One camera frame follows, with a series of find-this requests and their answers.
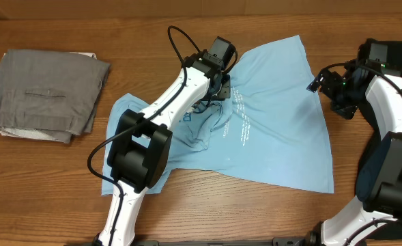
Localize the light blue printed t-shirt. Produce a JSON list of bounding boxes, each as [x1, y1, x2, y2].
[[100, 34, 335, 197]]

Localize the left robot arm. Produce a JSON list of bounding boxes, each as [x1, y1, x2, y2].
[[93, 37, 237, 245]]

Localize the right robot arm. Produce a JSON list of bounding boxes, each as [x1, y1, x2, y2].
[[300, 39, 402, 245]]

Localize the black polo shirt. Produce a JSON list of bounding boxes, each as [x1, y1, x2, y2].
[[356, 41, 402, 241]]

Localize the folded grey trousers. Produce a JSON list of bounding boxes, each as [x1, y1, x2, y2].
[[0, 49, 111, 144]]

